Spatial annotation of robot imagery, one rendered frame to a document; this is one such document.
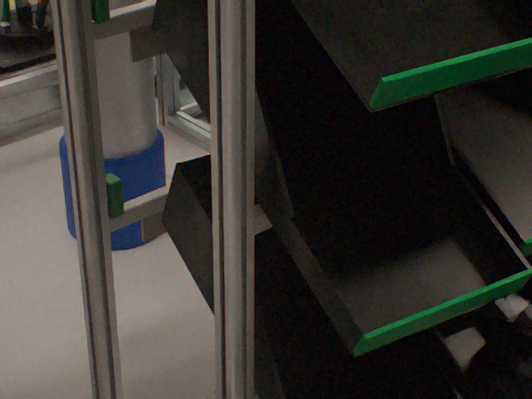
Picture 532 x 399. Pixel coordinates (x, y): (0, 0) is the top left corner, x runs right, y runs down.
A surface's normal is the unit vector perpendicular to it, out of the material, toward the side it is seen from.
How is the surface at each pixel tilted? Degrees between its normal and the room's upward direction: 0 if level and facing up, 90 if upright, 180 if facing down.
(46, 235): 0
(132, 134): 90
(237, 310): 90
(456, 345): 25
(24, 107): 90
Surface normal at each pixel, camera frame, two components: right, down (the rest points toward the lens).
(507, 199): 0.23, -0.58
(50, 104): 0.66, 0.39
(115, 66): 0.37, 0.48
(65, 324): 0.01, -0.85
